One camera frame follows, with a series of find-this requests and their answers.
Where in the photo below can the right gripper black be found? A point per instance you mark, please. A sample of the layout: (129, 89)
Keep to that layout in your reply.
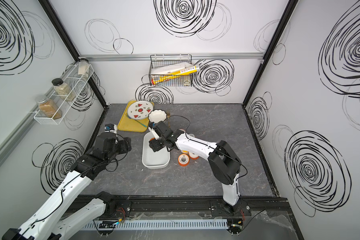
(154, 144)

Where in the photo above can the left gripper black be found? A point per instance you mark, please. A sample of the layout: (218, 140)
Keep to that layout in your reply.
(126, 144)

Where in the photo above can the white plastic storage box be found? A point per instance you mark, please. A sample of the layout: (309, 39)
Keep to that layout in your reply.
(154, 160)

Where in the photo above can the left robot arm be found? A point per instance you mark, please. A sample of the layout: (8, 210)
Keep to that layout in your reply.
(47, 222)

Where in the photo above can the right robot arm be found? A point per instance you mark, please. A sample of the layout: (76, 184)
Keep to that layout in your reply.
(224, 162)

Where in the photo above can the orange tape roll front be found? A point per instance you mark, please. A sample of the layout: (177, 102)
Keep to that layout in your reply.
(193, 156)

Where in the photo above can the yellow white foil box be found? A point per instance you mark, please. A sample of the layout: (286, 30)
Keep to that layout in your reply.
(179, 74)

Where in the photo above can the gold ornate fork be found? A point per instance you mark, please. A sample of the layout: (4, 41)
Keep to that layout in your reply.
(168, 118)

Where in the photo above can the white scalloped bowl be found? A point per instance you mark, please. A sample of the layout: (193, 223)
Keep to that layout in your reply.
(157, 116)

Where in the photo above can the yellow plastic tray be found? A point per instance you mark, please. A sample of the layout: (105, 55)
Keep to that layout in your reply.
(129, 125)

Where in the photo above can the watermelon pattern plate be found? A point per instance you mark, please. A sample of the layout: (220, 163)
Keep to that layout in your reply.
(140, 110)

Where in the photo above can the spice jar black lid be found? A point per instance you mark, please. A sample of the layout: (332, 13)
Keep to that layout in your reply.
(63, 90)

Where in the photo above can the spice jar brown contents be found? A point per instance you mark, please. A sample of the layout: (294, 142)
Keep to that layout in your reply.
(48, 107)

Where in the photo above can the spice jar far white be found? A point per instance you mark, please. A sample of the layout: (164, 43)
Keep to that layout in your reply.
(83, 68)

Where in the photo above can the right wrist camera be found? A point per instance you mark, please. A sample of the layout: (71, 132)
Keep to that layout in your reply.
(153, 131)

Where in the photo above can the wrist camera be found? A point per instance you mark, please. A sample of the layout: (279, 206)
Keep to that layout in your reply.
(153, 131)
(111, 128)

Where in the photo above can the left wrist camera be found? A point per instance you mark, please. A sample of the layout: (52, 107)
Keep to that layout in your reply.
(111, 128)

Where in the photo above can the white wire spice rack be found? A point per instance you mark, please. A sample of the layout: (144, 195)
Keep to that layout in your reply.
(74, 113)

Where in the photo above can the black wire wall basket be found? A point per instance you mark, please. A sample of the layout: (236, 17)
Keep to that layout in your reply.
(157, 64)

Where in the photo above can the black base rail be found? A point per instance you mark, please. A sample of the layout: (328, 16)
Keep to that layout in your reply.
(127, 206)

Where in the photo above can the silver horizontal wall rail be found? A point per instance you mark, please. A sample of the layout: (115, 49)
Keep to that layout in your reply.
(173, 57)

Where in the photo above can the white slotted cable duct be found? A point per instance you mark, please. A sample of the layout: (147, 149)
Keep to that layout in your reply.
(197, 224)

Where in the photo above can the silver left wall rail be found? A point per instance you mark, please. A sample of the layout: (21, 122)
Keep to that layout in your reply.
(17, 135)

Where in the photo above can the black vertical frame post right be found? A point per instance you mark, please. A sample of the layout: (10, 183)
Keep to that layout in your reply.
(272, 46)

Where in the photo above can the black vertical frame post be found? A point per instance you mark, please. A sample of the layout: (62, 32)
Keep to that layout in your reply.
(272, 46)
(53, 17)

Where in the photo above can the black vertical frame post left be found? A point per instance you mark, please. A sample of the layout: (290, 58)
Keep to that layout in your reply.
(53, 17)

